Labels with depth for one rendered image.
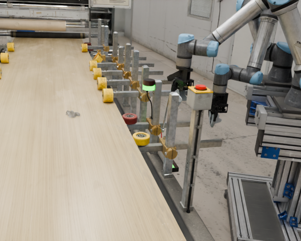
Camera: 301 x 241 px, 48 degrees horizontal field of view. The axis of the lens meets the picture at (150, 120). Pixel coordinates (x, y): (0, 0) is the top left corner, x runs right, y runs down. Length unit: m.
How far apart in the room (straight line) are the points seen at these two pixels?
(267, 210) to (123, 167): 1.36
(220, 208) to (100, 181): 1.62
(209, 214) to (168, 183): 1.07
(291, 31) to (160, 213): 0.96
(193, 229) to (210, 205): 1.38
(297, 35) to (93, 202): 1.09
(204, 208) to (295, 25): 1.58
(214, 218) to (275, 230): 0.50
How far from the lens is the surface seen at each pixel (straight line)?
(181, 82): 1.65
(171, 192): 1.54
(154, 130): 1.76
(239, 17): 1.72
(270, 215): 2.40
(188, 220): 1.40
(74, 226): 1.03
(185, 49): 1.63
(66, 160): 1.36
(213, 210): 2.68
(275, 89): 2.29
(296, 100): 1.80
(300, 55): 1.63
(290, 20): 1.60
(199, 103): 1.20
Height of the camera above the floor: 1.56
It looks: 22 degrees down
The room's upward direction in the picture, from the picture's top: 4 degrees clockwise
